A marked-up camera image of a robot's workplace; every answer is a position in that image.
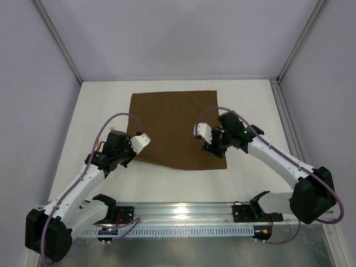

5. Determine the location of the brown cloth napkin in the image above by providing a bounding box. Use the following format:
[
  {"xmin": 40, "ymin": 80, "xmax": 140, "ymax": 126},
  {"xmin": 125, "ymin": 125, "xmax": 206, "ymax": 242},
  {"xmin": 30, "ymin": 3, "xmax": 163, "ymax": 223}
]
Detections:
[{"xmin": 129, "ymin": 91, "xmax": 227, "ymax": 171}]

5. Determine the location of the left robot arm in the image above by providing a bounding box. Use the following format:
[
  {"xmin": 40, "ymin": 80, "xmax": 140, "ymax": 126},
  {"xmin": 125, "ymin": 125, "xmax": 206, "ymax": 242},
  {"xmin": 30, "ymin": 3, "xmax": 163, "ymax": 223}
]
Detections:
[{"xmin": 25, "ymin": 130, "xmax": 151, "ymax": 263}]

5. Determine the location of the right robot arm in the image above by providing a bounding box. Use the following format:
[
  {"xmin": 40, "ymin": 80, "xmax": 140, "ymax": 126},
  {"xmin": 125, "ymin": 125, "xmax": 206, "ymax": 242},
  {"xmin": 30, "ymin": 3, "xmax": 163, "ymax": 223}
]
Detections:
[{"xmin": 194, "ymin": 109, "xmax": 337, "ymax": 224}]

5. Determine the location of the left black connector board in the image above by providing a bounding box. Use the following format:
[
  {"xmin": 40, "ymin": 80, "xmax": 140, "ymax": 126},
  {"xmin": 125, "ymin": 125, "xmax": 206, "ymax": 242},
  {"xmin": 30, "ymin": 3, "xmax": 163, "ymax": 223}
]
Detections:
[{"xmin": 97, "ymin": 228, "xmax": 118, "ymax": 244}]

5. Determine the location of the black connector board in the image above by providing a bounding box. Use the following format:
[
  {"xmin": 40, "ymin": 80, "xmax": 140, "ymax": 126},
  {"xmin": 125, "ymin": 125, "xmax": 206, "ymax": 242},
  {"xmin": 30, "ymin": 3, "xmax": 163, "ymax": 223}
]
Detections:
[
  {"xmin": 97, "ymin": 228, "xmax": 118, "ymax": 244},
  {"xmin": 252, "ymin": 225, "xmax": 273, "ymax": 243}
]

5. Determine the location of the right black connector board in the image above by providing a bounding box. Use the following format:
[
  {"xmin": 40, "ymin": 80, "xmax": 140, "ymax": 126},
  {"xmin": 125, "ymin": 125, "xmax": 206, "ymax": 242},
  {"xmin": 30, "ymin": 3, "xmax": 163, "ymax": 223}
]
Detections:
[{"xmin": 252, "ymin": 225, "xmax": 273, "ymax": 243}]

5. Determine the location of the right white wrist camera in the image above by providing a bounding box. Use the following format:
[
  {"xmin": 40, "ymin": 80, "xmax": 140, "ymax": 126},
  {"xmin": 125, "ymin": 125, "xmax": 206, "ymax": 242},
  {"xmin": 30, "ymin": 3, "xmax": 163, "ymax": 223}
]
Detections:
[{"xmin": 193, "ymin": 122, "xmax": 212, "ymax": 144}]

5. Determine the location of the right side aluminium rail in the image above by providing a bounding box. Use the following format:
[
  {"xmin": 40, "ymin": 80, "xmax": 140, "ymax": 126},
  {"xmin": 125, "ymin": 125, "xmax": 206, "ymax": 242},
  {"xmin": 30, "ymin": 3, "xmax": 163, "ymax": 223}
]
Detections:
[{"xmin": 269, "ymin": 78, "xmax": 305, "ymax": 162}]

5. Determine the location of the aluminium rail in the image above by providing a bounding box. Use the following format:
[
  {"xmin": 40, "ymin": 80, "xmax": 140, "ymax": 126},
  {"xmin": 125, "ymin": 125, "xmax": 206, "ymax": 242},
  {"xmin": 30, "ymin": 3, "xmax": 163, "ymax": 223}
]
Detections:
[
  {"xmin": 32, "ymin": 202, "xmax": 337, "ymax": 225},
  {"xmin": 269, "ymin": 78, "xmax": 305, "ymax": 162}
]

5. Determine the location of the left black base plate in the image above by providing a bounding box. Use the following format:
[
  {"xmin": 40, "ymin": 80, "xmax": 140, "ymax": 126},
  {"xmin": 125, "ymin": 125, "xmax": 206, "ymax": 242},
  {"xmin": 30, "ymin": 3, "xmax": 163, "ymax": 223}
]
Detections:
[{"xmin": 109, "ymin": 206, "xmax": 135, "ymax": 226}]

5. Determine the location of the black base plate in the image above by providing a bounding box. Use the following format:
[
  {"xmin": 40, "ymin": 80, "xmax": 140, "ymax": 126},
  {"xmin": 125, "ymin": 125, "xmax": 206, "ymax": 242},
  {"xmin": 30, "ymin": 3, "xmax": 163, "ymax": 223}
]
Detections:
[
  {"xmin": 232, "ymin": 201, "xmax": 284, "ymax": 223},
  {"xmin": 109, "ymin": 206, "xmax": 135, "ymax": 226}
]

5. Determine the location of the front aluminium rail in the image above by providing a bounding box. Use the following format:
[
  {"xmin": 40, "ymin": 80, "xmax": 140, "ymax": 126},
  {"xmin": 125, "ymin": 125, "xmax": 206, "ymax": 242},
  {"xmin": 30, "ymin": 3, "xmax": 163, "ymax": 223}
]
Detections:
[{"xmin": 32, "ymin": 202, "xmax": 337, "ymax": 225}]

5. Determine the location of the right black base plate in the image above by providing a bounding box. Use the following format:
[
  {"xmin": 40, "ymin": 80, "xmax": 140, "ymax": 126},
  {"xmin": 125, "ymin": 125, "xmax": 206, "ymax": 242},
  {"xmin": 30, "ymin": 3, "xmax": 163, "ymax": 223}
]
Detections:
[{"xmin": 232, "ymin": 201, "xmax": 284, "ymax": 223}]

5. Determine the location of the slotted cable duct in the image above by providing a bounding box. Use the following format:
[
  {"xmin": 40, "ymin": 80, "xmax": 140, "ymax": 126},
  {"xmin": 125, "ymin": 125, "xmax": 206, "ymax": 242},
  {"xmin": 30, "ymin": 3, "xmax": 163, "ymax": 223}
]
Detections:
[{"xmin": 79, "ymin": 225, "xmax": 253, "ymax": 238}]

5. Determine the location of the right corner aluminium post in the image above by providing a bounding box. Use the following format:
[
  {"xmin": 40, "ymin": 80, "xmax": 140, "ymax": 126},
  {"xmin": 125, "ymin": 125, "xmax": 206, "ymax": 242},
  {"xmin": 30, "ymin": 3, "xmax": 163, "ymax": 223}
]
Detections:
[{"xmin": 276, "ymin": 0, "xmax": 329, "ymax": 84}]

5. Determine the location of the corner aluminium post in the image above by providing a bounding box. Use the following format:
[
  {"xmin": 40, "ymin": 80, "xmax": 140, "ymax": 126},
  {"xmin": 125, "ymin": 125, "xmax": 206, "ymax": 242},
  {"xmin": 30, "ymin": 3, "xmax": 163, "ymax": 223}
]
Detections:
[
  {"xmin": 30, "ymin": 0, "xmax": 83, "ymax": 85},
  {"xmin": 276, "ymin": 0, "xmax": 329, "ymax": 84}
]

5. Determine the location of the left corner aluminium post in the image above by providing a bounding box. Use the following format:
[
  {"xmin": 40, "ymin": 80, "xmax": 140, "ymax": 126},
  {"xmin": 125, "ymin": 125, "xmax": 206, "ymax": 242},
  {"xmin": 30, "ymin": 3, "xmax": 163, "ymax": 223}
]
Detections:
[{"xmin": 30, "ymin": 0, "xmax": 83, "ymax": 85}]

